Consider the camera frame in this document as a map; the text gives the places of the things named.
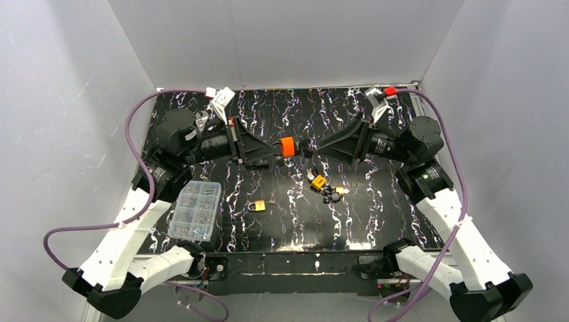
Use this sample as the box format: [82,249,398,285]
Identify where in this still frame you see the orange black Opel padlock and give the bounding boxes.
[278,136,302,158]

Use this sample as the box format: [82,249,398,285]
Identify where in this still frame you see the black-headed keys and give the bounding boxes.
[301,138,313,159]

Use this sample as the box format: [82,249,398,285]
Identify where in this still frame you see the yellow Opel padlock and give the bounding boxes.
[311,174,333,195]

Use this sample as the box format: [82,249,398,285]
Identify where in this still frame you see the small silver keys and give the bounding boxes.
[307,168,315,181]

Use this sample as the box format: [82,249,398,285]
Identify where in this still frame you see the brass padlock with steel shackle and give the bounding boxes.
[248,200,266,212]

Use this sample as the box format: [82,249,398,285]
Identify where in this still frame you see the small brass padlock with figurine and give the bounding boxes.
[334,186,350,195]

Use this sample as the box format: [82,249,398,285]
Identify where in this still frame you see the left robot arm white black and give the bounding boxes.
[62,109,297,319]

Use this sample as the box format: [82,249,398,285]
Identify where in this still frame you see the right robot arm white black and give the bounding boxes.
[317,116,533,321]

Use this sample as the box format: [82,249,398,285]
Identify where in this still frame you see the clear plastic screw box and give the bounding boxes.
[167,180,221,242]

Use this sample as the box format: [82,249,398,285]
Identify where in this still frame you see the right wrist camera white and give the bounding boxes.
[364,87,397,125]

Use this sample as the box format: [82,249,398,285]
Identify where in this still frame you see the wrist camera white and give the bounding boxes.
[364,87,397,125]
[205,87,235,124]

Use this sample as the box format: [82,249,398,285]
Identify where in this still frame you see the grey white figurine keychain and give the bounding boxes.
[323,193,342,204]

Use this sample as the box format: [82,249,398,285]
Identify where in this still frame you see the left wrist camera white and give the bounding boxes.
[205,87,235,124]

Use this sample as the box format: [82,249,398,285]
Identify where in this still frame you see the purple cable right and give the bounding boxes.
[366,88,469,322]

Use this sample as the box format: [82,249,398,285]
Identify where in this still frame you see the purple cable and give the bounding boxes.
[42,87,229,322]
[366,88,469,322]

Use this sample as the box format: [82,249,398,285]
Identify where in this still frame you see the black base frame front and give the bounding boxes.
[173,250,417,296]

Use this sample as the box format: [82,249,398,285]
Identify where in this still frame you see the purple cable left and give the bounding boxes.
[42,87,229,322]

